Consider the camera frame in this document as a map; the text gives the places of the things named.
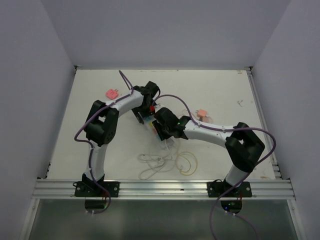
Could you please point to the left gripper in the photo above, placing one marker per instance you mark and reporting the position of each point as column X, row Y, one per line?
column 140, row 116

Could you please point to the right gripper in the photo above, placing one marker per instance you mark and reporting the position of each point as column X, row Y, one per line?
column 158, row 126

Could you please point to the white power strip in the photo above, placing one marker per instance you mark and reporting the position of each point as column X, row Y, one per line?
column 158, row 139

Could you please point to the pink plug adapter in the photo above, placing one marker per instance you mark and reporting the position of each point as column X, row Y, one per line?
column 112, row 94

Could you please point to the pink cube plug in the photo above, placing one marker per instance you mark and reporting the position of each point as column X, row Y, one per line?
column 207, row 120
column 201, row 113

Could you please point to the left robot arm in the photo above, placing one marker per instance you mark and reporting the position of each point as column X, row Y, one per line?
column 101, row 125

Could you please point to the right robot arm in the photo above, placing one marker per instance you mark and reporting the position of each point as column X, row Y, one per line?
column 242, row 144

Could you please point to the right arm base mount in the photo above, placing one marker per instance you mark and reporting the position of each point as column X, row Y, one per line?
column 217, row 187

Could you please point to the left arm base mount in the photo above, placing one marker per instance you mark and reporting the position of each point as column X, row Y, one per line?
column 97, row 188

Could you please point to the aluminium front rail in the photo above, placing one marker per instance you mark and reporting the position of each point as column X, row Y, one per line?
column 164, row 190

